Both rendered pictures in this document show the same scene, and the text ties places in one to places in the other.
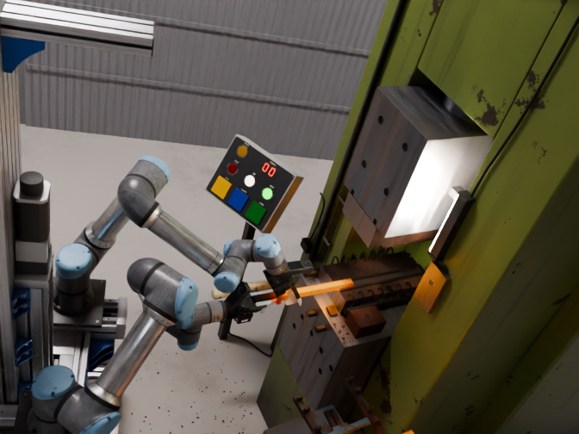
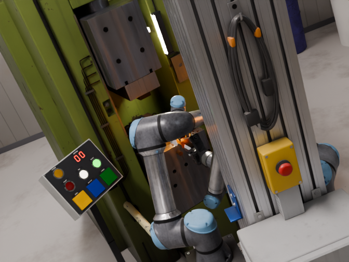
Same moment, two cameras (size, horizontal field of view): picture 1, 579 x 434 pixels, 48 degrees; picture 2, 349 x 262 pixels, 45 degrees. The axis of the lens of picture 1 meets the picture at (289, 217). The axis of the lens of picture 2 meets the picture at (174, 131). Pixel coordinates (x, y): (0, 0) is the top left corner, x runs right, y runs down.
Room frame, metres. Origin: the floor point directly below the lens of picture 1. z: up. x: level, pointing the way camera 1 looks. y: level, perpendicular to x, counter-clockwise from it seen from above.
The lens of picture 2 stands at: (1.09, 1.96, 2.05)
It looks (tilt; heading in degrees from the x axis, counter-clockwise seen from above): 25 degrees down; 286
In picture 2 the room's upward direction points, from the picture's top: 21 degrees counter-clockwise
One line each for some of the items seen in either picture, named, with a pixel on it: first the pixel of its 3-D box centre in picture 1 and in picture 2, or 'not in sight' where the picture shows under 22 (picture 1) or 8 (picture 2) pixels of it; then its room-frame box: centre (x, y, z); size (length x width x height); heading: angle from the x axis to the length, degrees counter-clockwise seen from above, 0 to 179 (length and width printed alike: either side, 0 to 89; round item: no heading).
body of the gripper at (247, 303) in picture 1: (235, 308); (201, 155); (1.54, 0.09, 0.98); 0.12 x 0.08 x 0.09; 126
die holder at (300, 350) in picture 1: (364, 331); (169, 160); (1.89, -0.45, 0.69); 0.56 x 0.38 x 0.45; 126
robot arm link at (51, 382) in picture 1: (55, 392); (318, 180); (1.03, 0.50, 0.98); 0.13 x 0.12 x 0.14; 70
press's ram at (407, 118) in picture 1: (437, 166); (119, 39); (1.90, -0.43, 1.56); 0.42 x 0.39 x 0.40; 126
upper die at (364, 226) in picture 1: (406, 212); (129, 80); (1.93, -0.40, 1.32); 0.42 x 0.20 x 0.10; 126
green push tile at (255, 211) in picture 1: (256, 213); (108, 176); (2.05, 0.14, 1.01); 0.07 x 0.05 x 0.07; 61
